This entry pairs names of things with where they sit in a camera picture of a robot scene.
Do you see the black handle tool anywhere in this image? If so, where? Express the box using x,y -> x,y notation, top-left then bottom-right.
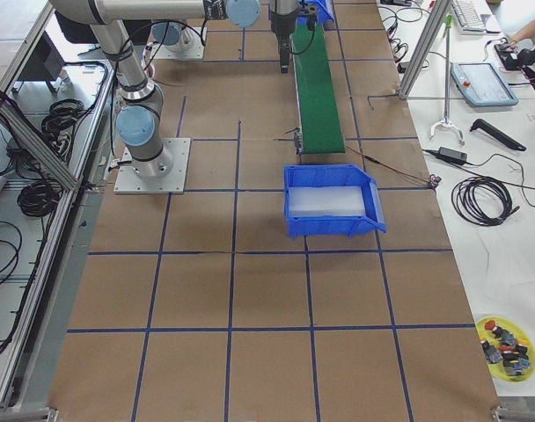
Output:
470,119 -> 527,152

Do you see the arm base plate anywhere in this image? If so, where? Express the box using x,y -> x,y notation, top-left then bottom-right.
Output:
153,26 -> 205,62
114,138 -> 191,194

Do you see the aluminium frame post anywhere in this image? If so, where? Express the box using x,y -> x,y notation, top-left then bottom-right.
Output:
398,0 -> 451,99

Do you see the red black wire pair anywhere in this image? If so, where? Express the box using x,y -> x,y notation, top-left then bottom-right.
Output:
344,147 -> 443,189

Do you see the pile of spare buttons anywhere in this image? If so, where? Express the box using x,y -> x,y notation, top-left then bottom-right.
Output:
480,319 -> 533,381

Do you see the reacher grabber tool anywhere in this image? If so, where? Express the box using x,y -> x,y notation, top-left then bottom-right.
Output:
429,14 -> 465,146

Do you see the black power adapter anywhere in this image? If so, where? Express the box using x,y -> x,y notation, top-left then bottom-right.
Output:
436,147 -> 467,165

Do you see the blue bin right side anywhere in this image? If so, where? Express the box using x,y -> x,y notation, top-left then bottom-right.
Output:
283,164 -> 387,238

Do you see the teach pendant tablet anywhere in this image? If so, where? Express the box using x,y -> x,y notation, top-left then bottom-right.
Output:
451,62 -> 518,107

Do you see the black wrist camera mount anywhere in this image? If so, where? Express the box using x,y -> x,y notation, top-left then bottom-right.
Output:
296,2 -> 319,32

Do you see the white keyboard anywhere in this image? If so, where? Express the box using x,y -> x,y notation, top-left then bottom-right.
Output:
451,0 -> 487,34

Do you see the black device on desk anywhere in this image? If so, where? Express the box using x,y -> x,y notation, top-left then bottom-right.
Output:
495,43 -> 526,71

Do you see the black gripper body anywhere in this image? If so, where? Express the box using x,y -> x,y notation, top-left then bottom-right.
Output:
268,0 -> 301,66

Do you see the coiled black cable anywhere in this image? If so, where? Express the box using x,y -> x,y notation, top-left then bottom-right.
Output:
451,176 -> 514,227

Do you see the white foam pad right bin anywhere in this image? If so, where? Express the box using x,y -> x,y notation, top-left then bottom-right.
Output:
287,186 -> 365,217

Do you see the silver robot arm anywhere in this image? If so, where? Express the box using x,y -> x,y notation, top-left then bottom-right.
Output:
151,22 -> 193,51
51,0 -> 261,179

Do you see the green conveyor belt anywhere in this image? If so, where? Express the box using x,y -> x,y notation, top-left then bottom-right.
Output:
292,23 -> 345,154

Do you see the yellow plate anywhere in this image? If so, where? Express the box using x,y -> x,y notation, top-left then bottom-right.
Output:
475,316 -> 535,382

